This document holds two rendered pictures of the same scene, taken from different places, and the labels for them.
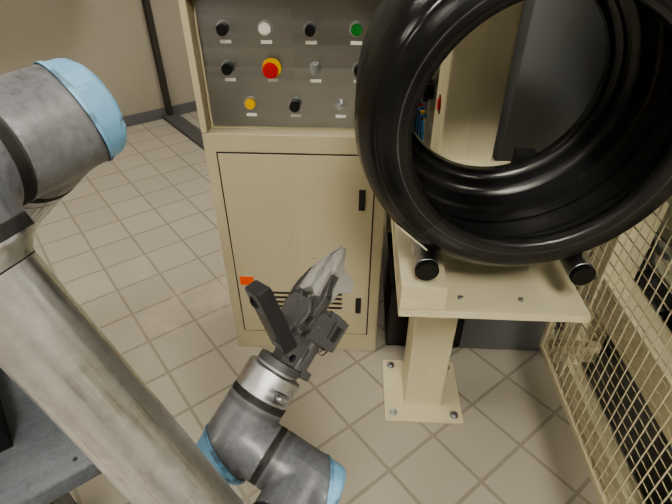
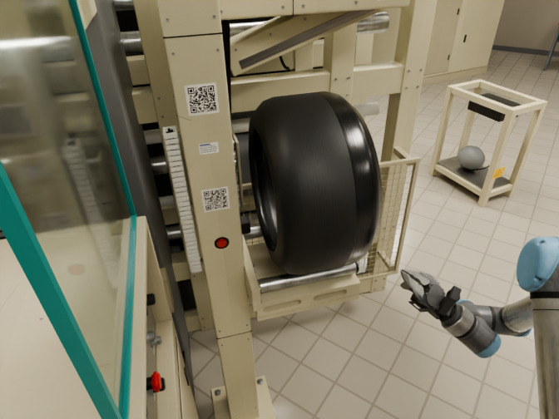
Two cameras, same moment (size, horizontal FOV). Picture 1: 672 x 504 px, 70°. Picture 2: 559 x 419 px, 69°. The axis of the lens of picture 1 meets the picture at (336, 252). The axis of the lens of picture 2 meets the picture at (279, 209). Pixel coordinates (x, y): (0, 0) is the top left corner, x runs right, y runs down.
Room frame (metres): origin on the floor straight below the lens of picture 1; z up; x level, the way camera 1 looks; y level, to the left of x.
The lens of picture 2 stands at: (1.22, 0.72, 1.85)
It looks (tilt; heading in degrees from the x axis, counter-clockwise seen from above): 35 degrees down; 253
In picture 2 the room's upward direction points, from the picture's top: 2 degrees counter-clockwise
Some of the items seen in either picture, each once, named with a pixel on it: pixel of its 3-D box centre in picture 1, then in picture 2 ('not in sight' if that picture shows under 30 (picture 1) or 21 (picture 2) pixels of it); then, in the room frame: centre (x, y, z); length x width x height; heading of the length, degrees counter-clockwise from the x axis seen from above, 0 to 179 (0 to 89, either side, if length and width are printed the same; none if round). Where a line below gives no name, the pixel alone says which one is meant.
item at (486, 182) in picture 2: not in sight; (481, 142); (-1.19, -1.61, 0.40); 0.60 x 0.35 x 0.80; 98
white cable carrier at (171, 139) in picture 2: not in sight; (185, 206); (1.20, -0.28, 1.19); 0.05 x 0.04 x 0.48; 87
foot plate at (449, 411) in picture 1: (420, 389); (243, 406); (1.11, -0.31, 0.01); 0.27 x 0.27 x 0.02; 87
